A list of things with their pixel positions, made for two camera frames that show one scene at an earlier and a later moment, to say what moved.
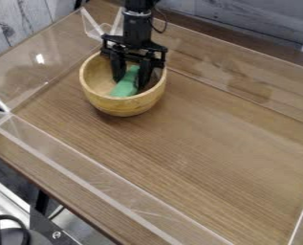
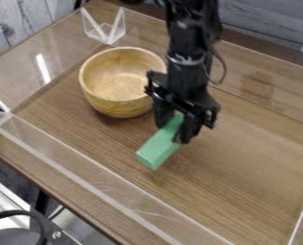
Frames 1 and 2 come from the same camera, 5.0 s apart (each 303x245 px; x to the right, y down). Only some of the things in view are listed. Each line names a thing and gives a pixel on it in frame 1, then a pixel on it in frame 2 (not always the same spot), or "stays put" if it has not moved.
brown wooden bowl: [97, 84] stays put
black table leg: [41, 204] stays put
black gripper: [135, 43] → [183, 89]
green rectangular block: [125, 87] → [161, 144]
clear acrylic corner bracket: [92, 27] stays put
